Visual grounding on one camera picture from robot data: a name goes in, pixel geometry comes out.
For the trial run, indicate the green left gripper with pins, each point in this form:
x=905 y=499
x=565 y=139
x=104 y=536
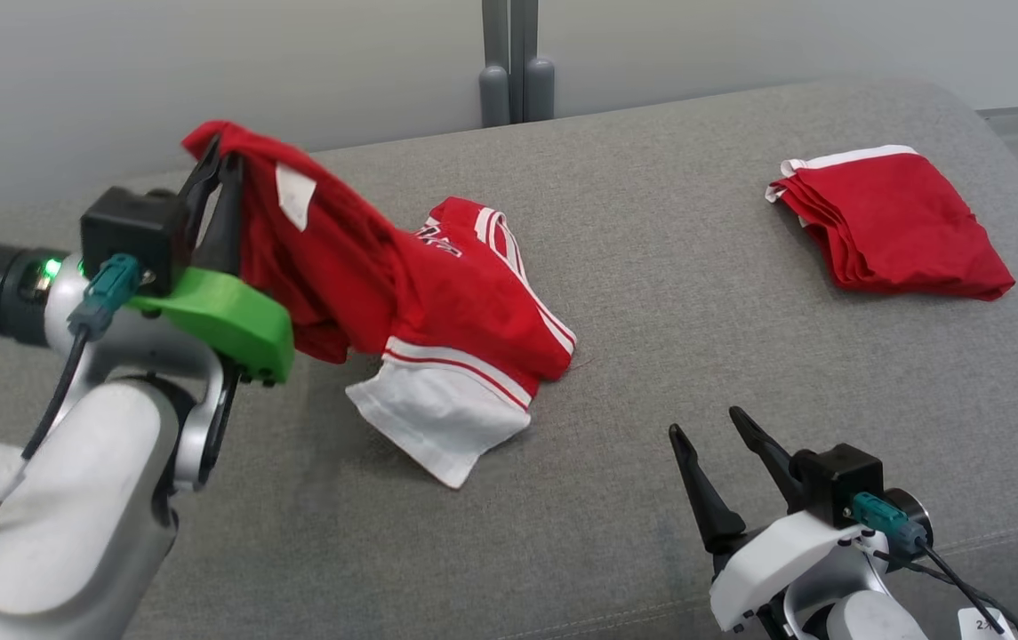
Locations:
x=224 y=316

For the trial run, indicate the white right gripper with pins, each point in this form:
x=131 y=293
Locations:
x=766 y=560

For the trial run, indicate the red jersey with white sleeves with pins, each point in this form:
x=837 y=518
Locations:
x=437 y=302

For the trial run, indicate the red shorts with white stripes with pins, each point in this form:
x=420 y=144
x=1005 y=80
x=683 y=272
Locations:
x=900 y=222

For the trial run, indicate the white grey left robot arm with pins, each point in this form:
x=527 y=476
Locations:
x=73 y=498

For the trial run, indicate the white paper label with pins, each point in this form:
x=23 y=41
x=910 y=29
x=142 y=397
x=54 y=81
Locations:
x=984 y=624

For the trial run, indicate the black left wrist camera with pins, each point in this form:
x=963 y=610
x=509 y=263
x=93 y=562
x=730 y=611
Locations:
x=131 y=236

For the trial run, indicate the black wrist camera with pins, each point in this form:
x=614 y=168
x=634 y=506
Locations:
x=131 y=236
x=837 y=480

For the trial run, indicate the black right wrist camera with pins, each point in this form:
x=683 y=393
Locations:
x=837 y=480

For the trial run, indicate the grey double metal post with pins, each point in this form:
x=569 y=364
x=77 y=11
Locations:
x=517 y=62

